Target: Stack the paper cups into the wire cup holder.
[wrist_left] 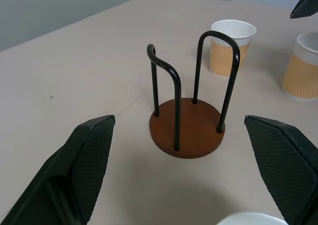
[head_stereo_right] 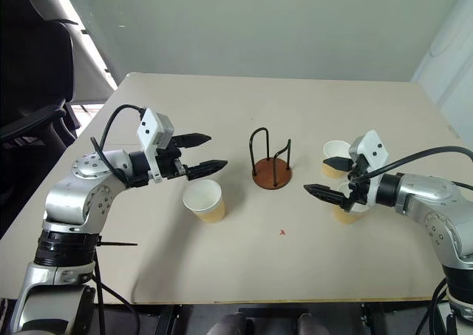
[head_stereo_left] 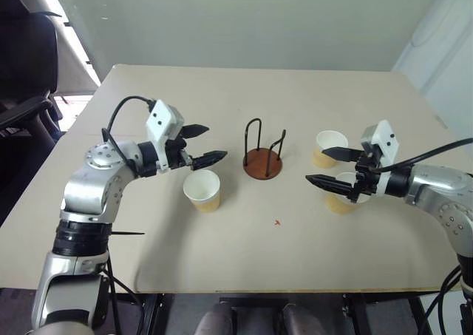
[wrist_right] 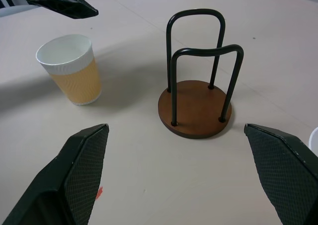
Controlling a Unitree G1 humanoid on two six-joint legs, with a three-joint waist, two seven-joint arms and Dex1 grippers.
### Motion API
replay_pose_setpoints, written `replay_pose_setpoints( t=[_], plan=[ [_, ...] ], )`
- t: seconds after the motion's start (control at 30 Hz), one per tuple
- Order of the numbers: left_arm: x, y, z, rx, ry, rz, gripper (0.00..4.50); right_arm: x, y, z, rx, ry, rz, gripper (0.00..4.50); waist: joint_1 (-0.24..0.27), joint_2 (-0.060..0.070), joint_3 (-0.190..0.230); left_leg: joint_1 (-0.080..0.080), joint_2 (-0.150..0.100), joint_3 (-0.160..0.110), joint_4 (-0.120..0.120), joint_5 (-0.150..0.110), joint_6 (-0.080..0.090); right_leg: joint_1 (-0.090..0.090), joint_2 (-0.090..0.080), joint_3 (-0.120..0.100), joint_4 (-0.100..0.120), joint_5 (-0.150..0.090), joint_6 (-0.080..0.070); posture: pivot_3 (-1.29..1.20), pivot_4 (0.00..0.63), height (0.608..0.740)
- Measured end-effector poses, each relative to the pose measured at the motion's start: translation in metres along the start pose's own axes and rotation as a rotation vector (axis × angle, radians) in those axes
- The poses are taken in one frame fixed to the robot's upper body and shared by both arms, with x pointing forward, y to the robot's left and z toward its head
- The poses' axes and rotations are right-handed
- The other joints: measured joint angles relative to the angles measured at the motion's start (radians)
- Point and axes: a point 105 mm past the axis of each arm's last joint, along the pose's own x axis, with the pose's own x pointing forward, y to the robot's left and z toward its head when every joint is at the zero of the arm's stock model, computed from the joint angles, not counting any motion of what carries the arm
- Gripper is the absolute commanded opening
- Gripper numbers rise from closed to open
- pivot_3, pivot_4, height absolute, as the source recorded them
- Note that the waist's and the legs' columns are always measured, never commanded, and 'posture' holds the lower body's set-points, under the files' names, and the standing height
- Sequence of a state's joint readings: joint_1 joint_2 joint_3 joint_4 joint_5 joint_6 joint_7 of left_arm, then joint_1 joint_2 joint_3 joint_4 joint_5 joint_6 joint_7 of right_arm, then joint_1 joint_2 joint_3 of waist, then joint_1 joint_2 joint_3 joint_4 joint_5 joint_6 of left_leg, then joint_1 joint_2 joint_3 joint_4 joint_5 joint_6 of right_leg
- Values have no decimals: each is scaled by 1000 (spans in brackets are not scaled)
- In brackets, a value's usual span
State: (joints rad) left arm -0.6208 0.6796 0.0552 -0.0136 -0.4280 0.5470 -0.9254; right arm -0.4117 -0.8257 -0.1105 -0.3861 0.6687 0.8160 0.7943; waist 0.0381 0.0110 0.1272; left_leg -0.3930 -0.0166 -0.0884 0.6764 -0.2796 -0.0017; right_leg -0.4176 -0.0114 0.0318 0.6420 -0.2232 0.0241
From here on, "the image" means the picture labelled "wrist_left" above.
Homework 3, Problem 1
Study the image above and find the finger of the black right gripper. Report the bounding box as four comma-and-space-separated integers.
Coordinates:
290, 0, 318, 19

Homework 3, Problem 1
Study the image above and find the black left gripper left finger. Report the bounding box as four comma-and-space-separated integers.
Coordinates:
0, 114, 116, 225

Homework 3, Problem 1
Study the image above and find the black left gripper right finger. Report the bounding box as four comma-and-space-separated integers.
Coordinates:
244, 115, 318, 225

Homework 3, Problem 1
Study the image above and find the wooden base wire cup holder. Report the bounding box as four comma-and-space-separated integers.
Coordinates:
147, 30, 241, 160

